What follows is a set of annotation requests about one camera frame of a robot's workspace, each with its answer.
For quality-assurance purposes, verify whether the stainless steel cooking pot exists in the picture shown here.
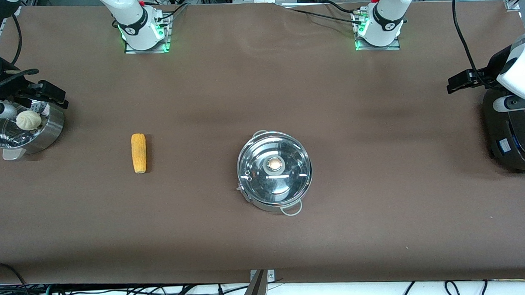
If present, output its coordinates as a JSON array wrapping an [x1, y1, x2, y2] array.
[[235, 128, 314, 219]]

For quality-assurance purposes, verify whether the black rice cooker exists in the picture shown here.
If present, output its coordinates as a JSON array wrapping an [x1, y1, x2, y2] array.
[[481, 86, 525, 176]]

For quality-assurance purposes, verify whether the brown table cover sheet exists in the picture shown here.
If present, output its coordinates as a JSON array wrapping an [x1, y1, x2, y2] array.
[[0, 0, 525, 295]]

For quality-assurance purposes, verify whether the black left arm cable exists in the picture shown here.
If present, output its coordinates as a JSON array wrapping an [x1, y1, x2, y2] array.
[[452, 0, 495, 89]]

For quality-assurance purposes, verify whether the silver metal clamp bracket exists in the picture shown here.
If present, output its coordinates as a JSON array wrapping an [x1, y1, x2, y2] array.
[[249, 269, 276, 283]]

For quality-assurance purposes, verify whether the stainless steel steamer pot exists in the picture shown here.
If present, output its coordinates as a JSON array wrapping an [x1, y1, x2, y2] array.
[[0, 98, 66, 161]]

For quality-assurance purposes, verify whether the glass pot lid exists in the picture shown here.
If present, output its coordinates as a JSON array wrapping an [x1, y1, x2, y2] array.
[[236, 130, 312, 207]]

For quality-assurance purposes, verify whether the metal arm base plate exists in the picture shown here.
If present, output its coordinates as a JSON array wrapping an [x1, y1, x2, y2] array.
[[124, 13, 173, 55], [353, 10, 402, 53]]

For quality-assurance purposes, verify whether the dark metal bar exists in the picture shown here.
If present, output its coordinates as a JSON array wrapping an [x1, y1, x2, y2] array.
[[238, 270, 268, 295]]

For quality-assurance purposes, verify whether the yellow corn cob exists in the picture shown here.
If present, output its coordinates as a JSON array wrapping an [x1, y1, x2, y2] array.
[[130, 133, 148, 174]]

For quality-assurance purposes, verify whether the white steamed bun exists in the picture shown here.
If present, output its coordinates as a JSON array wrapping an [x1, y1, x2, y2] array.
[[16, 110, 43, 132]]

